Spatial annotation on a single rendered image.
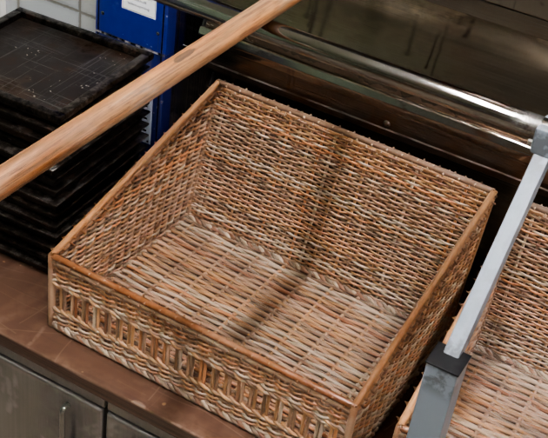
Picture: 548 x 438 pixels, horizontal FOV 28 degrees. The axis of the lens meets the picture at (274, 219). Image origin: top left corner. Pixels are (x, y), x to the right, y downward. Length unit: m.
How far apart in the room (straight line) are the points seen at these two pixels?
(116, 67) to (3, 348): 0.51
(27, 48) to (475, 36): 0.76
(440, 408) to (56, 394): 0.74
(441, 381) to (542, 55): 0.65
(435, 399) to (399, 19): 0.73
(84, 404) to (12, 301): 0.22
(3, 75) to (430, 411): 0.93
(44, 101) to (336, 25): 0.50
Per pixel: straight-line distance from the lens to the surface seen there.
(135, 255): 1.96
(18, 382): 1.89
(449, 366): 1.30
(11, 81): 1.86
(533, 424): 1.80
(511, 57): 1.78
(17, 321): 1.85
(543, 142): 1.35
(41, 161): 1.12
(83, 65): 1.91
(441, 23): 1.80
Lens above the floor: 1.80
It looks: 35 degrees down
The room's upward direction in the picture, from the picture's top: 8 degrees clockwise
